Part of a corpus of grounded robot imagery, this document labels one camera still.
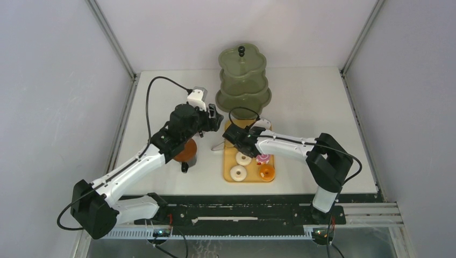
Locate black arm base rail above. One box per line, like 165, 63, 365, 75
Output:
132, 193, 346, 238

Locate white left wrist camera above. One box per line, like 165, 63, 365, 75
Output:
187, 87, 207, 112

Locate black left camera cable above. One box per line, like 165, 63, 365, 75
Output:
145, 76, 193, 143

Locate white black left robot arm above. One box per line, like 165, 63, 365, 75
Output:
69, 103, 223, 239

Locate orange glazed donut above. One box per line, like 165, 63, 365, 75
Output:
258, 164, 275, 182

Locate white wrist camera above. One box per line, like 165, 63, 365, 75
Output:
249, 119, 271, 135
187, 87, 207, 112

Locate purple swirl cake slice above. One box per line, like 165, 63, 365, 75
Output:
255, 154, 272, 166

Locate black metal food tongs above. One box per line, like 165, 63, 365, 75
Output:
211, 141, 225, 152

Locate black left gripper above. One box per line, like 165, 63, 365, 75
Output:
181, 103, 223, 143

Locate green three-tier dessert stand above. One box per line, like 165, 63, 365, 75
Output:
215, 43, 272, 120

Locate white glazed donut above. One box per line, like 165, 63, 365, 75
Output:
235, 152, 252, 167

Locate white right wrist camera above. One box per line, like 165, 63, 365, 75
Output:
249, 119, 271, 135

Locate yellow serving tray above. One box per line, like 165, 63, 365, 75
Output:
223, 140, 275, 183

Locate brown saucer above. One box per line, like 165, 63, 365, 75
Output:
174, 139, 197, 162

